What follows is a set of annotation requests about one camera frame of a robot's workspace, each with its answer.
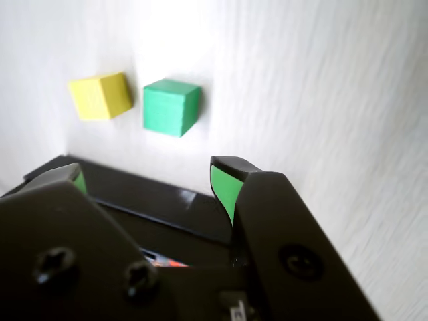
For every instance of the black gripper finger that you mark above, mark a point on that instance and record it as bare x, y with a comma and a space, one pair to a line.
67, 234

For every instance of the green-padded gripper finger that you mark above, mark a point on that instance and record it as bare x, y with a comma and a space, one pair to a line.
274, 217

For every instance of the yellow cube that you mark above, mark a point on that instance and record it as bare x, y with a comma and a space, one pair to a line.
97, 97

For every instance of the green cube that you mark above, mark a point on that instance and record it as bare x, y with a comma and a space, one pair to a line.
164, 107

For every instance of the black box tray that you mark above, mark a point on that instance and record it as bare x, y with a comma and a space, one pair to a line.
187, 240

